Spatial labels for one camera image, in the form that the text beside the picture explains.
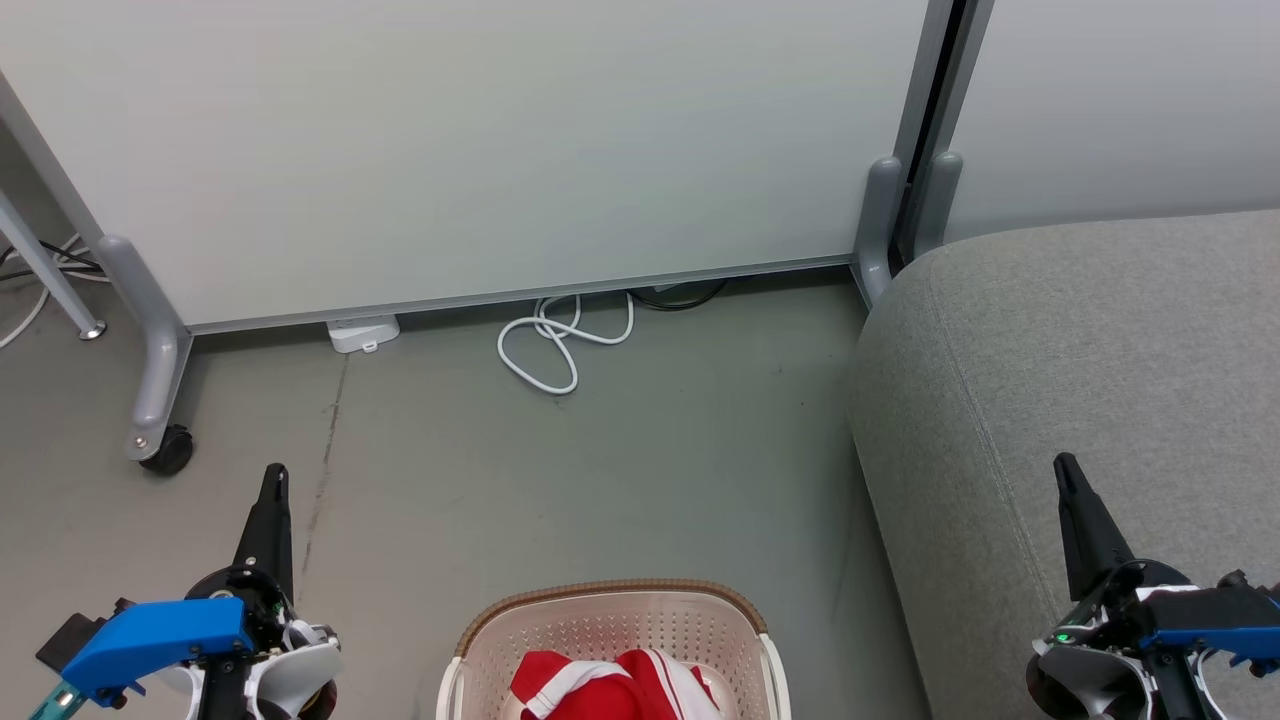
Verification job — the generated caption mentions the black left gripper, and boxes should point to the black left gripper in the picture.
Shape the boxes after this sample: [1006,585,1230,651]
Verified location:
[185,462,303,663]

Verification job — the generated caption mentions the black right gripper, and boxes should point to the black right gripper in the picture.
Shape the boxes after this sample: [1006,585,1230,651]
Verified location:
[1053,452,1197,653]

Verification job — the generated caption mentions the red white striped garment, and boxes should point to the red white striped garment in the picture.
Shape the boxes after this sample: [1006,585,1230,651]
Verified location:
[510,648,723,720]

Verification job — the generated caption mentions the grey fabric sofa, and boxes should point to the grey fabric sofa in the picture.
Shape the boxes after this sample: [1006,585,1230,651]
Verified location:
[848,208,1280,720]

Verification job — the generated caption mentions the white power adapter box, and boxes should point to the white power adapter box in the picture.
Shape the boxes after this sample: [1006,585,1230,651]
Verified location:
[326,314,401,355]

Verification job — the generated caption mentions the grey partition leg with caster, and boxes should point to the grey partition leg with caster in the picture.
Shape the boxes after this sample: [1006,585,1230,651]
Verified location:
[97,235,195,477]

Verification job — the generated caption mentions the grey metal table leg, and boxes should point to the grey metal table leg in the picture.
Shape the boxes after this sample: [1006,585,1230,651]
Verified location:
[0,190,107,342]

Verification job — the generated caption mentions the beige plastic laundry basket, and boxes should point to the beige plastic laundry basket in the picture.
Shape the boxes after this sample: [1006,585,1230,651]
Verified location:
[437,579,793,720]

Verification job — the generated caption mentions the grey partition upright foot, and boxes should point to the grey partition upright foot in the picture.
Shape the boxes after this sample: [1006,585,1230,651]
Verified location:
[914,150,964,261]
[852,155,907,307]

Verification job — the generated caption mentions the narrow white partition panel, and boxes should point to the narrow white partition panel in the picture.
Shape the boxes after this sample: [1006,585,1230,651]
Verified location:
[945,0,1280,243]

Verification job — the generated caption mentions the large white partition panel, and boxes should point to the large white partition panel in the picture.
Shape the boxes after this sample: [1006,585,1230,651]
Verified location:
[0,0,933,333]

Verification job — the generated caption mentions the blue right camera mount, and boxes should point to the blue right camera mount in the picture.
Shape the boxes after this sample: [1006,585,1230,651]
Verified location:
[1138,583,1280,673]

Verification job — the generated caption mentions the white and black cable bundle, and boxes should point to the white and black cable bundle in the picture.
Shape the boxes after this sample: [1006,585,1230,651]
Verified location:
[0,234,113,351]

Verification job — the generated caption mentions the white coiled power cable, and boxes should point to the white coiled power cable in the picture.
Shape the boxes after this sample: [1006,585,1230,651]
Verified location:
[496,291,637,396]

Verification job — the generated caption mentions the black floor cable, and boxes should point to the black floor cable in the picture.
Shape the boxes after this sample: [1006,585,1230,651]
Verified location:
[627,279,730,312]

